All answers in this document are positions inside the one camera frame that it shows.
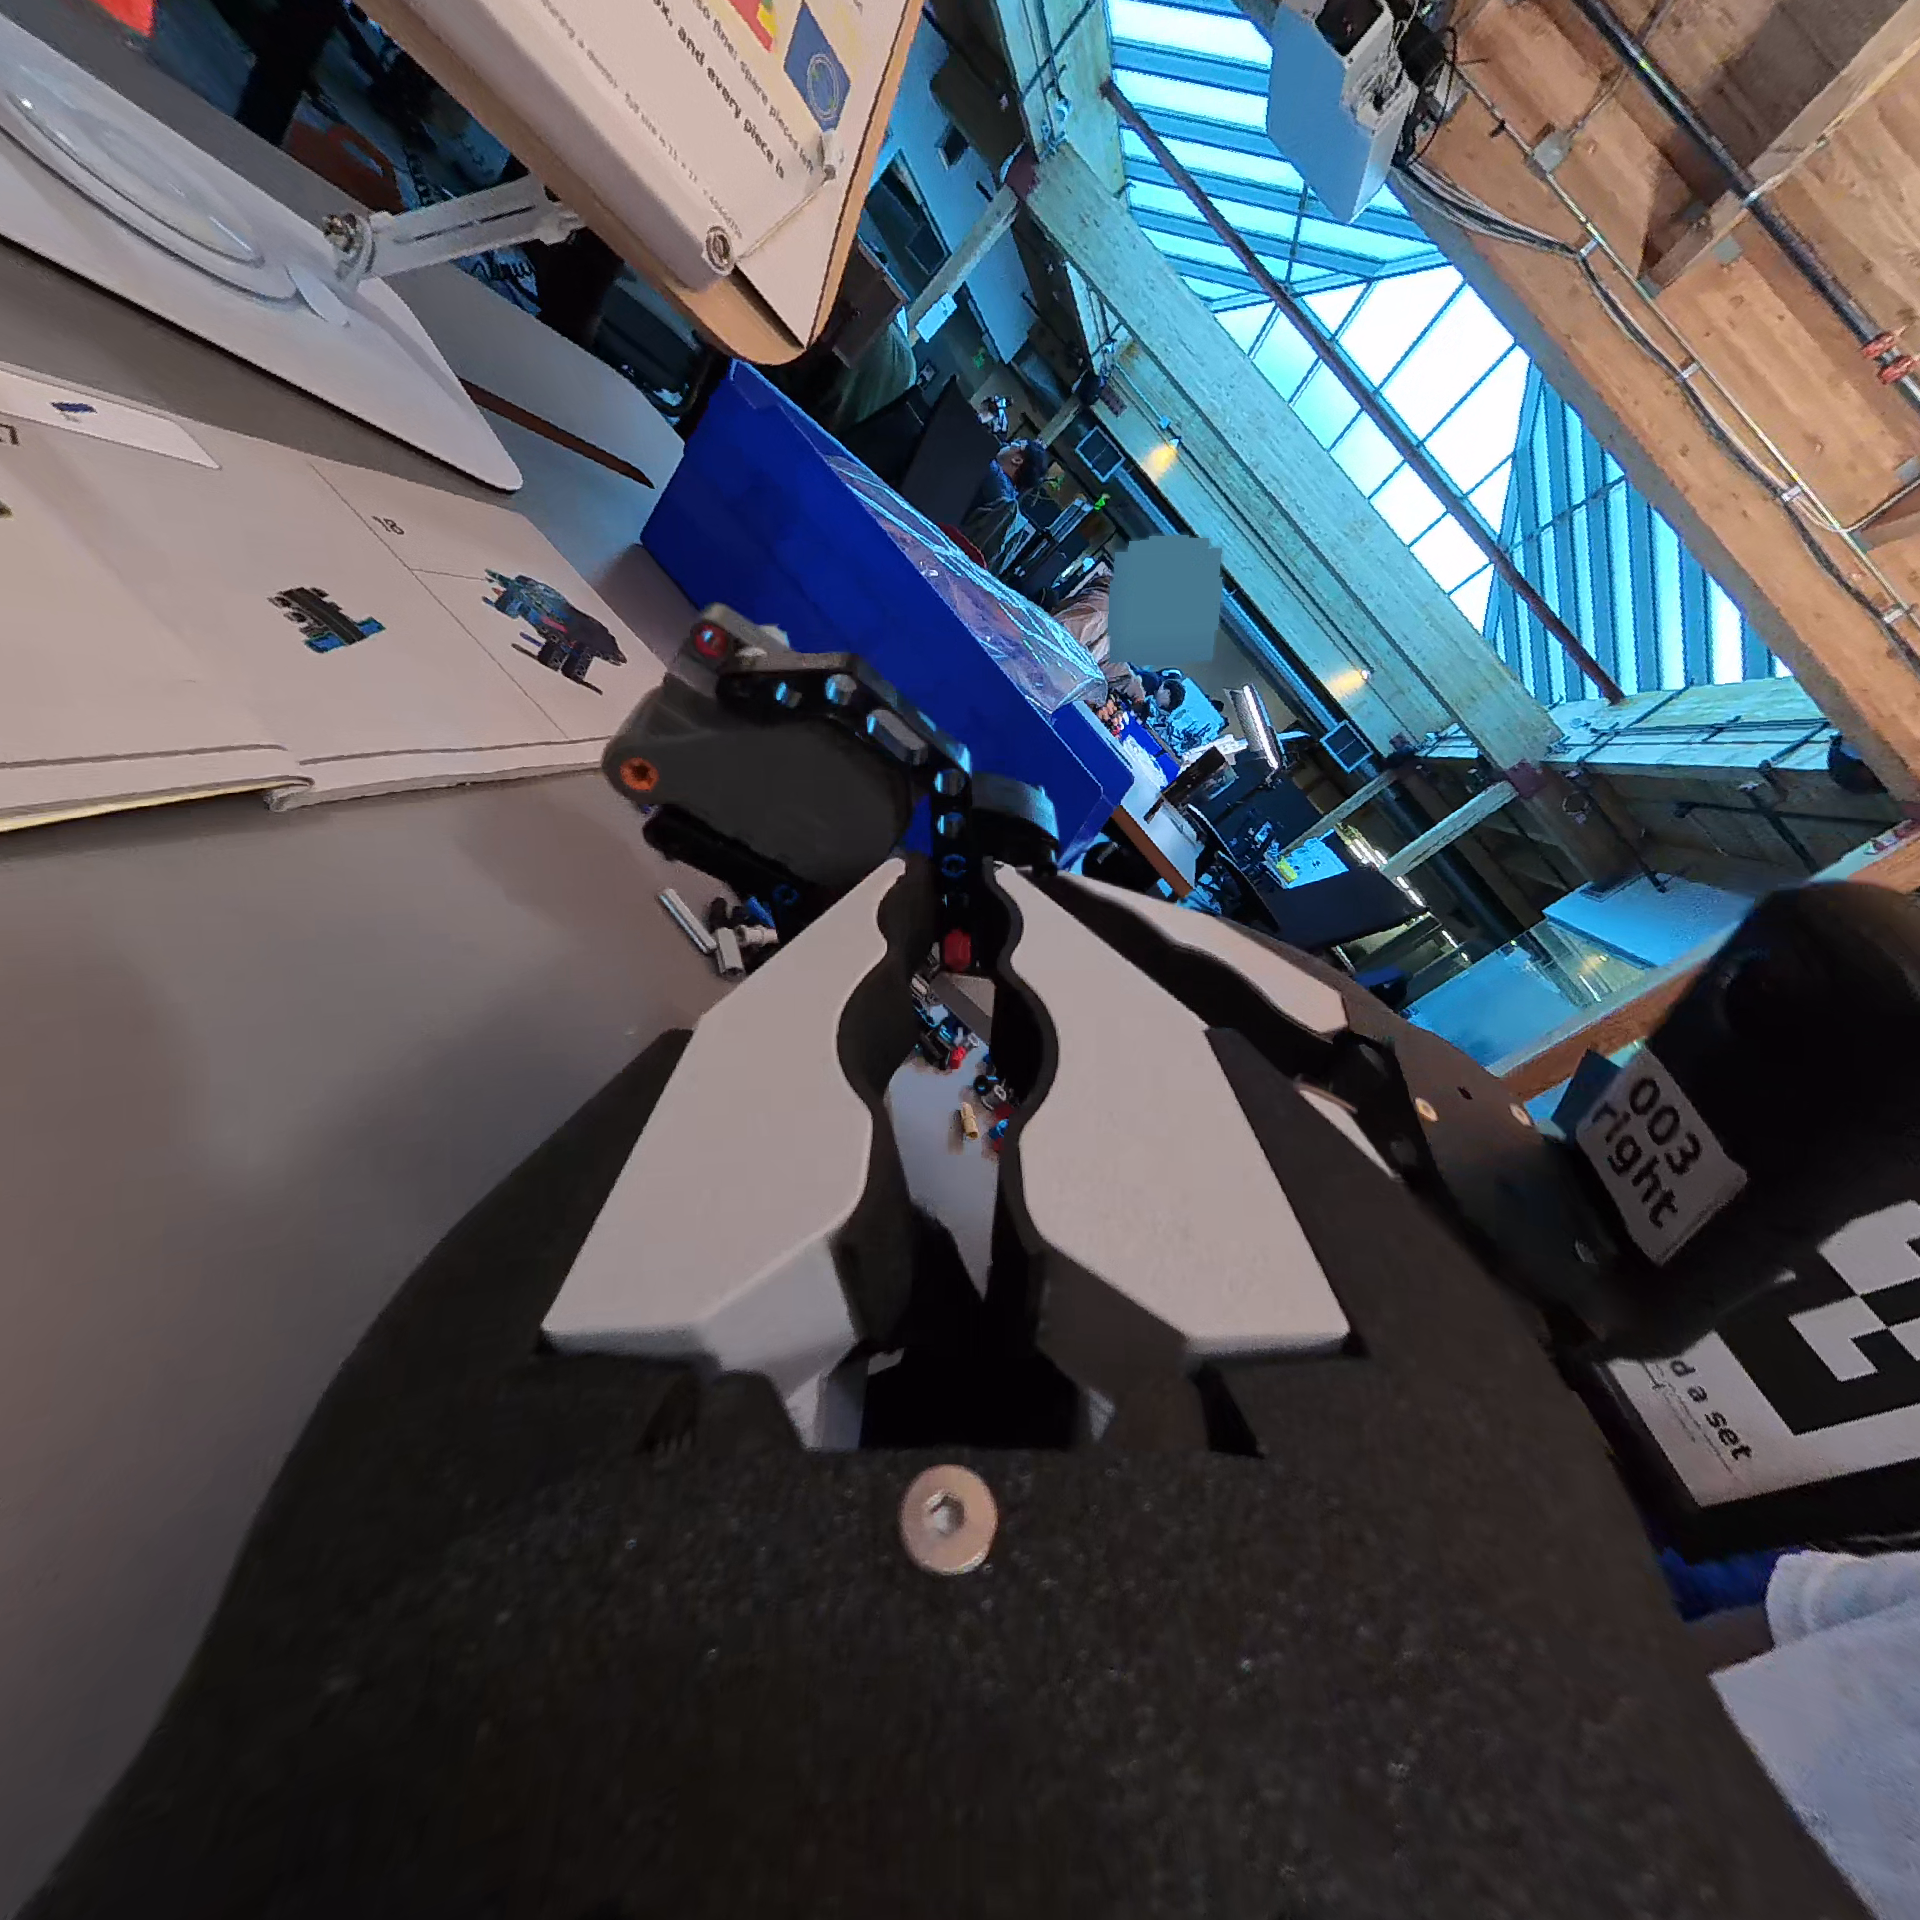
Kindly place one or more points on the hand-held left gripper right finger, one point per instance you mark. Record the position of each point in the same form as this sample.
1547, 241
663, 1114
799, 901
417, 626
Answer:
1169, 1202

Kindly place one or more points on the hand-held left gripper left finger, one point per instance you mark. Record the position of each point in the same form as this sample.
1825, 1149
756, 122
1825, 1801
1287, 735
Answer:
720, 1202

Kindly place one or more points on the grey and black lego assembly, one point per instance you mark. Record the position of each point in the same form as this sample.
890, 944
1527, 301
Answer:
780, 781

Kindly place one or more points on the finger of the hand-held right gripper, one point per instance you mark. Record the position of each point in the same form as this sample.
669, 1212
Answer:
1349, 1134
1200, 975

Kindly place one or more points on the white ceiling unit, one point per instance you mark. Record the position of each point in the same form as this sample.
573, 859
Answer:
1343, 91

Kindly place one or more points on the lego instruction booklet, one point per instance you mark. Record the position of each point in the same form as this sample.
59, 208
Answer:
225, 645

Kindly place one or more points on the pile of small lego pins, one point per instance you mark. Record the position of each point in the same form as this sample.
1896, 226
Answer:
735, 949

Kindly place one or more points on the blue plastic bin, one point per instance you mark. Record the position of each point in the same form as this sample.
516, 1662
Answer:
840, 569

